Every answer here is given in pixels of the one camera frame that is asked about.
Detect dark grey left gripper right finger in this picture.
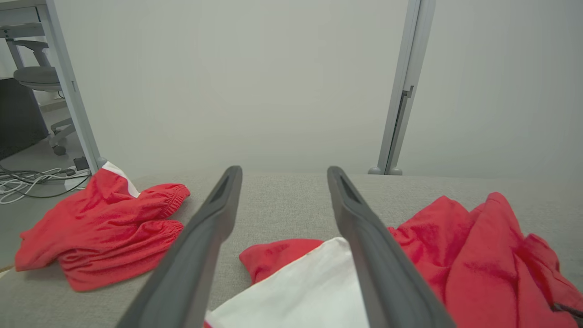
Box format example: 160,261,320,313
327,166,456,328

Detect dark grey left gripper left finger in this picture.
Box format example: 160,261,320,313
116,165,243,328

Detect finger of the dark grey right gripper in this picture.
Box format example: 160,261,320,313
553,303,583,320

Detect red white-striped shorts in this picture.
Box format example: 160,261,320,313
14,161,191,292

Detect red white jersey shirt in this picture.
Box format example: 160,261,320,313
203,191,583,328

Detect white power strip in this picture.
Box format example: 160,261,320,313
63,170,92,192

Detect black cabinet panel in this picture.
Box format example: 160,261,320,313
0,77,50,161

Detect grey office chair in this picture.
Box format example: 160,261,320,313
5,40,77,157

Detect grey desk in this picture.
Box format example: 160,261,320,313
0,0,49,40

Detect black floor cable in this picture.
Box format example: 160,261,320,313
0,165,90,199

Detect white floor cable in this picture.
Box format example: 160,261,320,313
0,167,62,205

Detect grey metal partition post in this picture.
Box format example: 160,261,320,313
368,0,437,176

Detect grey panel edge frame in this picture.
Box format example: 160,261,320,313
38,0,108,174

